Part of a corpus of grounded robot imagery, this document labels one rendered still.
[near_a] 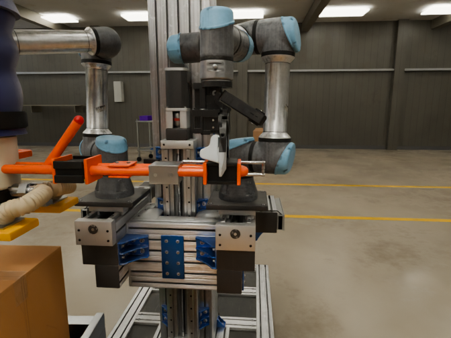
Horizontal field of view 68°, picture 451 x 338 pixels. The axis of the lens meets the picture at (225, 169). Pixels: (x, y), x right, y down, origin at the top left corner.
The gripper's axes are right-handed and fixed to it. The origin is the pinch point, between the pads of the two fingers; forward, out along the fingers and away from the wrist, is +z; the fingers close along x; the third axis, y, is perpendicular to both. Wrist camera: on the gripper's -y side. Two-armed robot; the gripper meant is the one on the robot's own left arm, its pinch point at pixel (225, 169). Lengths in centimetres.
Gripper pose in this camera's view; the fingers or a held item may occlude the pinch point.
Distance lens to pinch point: 78.7
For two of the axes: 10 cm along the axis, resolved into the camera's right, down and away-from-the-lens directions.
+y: -10.0, -0.2, 0.7
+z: 0.0, 9.8, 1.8
